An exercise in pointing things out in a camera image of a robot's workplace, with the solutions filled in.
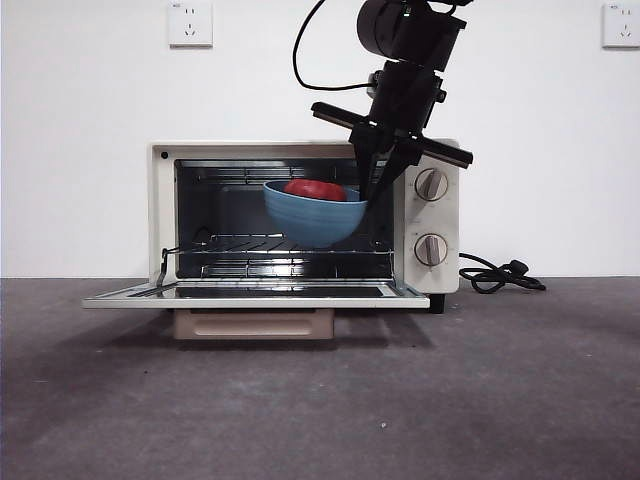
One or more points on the white toaster oven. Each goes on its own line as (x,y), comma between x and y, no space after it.
(435,215)

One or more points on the beige oven knob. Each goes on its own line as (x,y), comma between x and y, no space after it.
(431,250)
(431,185)

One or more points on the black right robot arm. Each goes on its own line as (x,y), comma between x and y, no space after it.
(400,30)

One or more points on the red apple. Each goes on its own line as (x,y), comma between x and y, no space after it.
(315,190)

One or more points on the white wall socket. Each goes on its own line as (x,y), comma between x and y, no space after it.
(621,25)
(190,25)

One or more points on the white glass oven door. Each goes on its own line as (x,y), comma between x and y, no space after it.
(250,302)

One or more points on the blue bowl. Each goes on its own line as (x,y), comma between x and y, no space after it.
(315,220)

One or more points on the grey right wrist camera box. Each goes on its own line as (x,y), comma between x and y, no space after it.
(374,82)

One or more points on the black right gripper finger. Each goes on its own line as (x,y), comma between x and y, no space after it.
(395,162)
(366,170)

